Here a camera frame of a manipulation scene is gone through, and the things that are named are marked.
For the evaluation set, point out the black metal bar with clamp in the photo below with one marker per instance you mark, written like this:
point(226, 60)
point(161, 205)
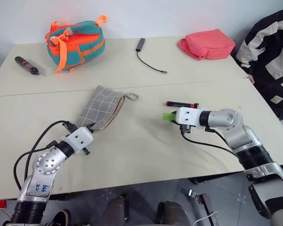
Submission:
point(206, 208)

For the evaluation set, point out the black and white jacket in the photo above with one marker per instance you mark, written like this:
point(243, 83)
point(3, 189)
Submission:
point(268, 70)

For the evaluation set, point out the black shoe with white sole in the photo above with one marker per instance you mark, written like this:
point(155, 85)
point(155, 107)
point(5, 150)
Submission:
point(59, 219)

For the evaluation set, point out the teal and orange backpack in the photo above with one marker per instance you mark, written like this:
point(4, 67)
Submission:
point(85, 42)

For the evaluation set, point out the dark rounded shape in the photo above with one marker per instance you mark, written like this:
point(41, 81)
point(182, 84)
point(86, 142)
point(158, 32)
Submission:
point(114, 212)
point(173, 215)

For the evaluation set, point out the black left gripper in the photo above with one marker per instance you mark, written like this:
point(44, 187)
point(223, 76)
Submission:
point(86, 151)

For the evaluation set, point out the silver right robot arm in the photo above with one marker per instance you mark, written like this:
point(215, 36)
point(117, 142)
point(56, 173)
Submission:
point(226, 120)

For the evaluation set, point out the green small eraser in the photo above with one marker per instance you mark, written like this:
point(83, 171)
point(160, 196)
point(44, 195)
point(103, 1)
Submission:
point(167, 116)

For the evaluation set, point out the black pen-shaped tool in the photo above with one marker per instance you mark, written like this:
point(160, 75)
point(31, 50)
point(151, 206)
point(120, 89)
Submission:
point(22, 62)

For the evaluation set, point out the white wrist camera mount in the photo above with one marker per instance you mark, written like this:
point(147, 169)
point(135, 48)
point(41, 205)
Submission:
point(81, 140)
point(188, 116)

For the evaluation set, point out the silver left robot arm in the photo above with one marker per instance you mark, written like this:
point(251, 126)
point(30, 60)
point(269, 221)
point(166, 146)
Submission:
point(47, 164)

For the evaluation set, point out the red and black marker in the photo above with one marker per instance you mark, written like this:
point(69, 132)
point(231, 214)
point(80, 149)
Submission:
point(179, 103)

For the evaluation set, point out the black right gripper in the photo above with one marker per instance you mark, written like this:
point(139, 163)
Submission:
point(185, 129)

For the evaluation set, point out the grey plaid pouch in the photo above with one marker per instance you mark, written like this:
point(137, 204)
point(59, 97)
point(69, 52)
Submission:
point(101, 106)

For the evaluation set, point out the pink fabric bag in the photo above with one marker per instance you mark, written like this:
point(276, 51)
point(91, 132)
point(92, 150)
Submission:
point(207, 43)

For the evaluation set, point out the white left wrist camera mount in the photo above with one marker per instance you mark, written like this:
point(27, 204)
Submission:
point(81, 140)

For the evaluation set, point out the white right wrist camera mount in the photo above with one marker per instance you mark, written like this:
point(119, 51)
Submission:
point(188, 116)

